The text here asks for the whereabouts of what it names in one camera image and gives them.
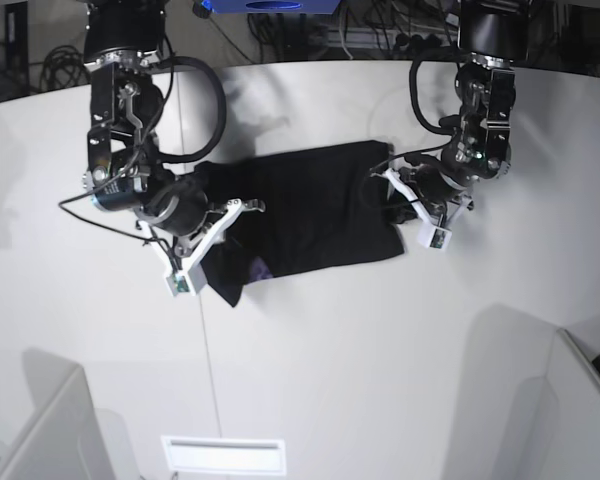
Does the white power strip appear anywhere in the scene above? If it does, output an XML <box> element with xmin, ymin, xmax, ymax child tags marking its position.
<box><xmin>315</xmin><ymin>27</ymin><xmax>448</xmax><ymax>53</ymax></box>

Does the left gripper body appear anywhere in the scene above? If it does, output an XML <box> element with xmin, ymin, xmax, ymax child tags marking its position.
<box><xmin>369</xmin><ymin>160</ymin><xmax>474</xmax><ymax>235</ymax></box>

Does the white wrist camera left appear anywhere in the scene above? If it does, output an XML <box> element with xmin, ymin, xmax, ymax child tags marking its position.
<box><xmin>417</xmin><ymin>223</ymin><xmax>452</xmax><ymax>251</ymax></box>

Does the white partition panel left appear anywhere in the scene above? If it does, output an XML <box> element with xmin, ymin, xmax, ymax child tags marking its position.
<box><xmin>0</xmin><ymin>364</ymin><xmax>140</xmax><ymax>479</ymax></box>

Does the white table slot plate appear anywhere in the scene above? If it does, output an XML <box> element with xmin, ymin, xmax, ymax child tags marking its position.
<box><xmin>161</xmin><ymin>435</ymin><xmax>287</xmax><ymax>477</ymax></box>

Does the white partition panel right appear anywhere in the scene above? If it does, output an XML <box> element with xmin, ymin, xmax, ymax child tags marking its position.
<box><xmin>501</xmin><ymin>330</ymin><xmax>600</xmax><ymax>479</ymax></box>

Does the black T-shirt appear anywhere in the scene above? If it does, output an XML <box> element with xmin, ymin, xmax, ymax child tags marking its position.
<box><xmin>195</xmin><ymin>140</ymin><xmax>405</xmax><ymax>306</ymax></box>

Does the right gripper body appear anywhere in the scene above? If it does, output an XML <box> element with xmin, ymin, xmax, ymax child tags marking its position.
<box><xmin>134</xmin><ymin>175</ymin><xmax>266</xmax><ymax>273</ymax></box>

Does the white partition panel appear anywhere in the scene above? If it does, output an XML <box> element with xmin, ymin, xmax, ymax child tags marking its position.
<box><xmin>0</xmin><ymin>364</ymin><xmax>140</xmax><ymax>479</ymax></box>
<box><xmin>501</xmin><ymin>330</ymin><xmax>600</xmax><ymax>479</ymax></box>

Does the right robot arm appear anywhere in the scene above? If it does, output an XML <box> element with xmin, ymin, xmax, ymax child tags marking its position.
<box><xmin>81</xmin><ymin>1</ymin><xmax>265</xmax><ymax>273</ymax></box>

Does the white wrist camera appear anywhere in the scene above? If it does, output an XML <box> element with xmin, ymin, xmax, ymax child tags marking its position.
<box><xmin>417</xmin><ymin>223</ymin><xmax>452</xmax><ymax>251</ymax></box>
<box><xmin>165</xmin><ymin>268</ymin><xmax>207</xmax><ymax>297</ymax></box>

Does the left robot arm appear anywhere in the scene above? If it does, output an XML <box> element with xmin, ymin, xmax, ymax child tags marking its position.
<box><xmin>380</xmin><ymin>1</ymin><xmax>529</xmax><ymax>230</ymax></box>

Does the coiled black cable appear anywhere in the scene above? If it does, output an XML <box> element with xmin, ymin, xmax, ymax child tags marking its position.
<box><xmin>29</xmin><ymin>44</ymin><xmax>94</xmax><ymax>94</ymax></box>

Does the blue box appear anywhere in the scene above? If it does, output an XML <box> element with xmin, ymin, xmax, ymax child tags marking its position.
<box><xmin>203</xmin><ymin>0</ymin><xmax>340</xmax><ymax>15</ymax></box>

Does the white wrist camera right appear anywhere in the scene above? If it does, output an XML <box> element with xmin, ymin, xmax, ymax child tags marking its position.
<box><xmin>165</xmin><ymin>268</ymin><xmax>207</xmax><ymax>297</ymax></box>

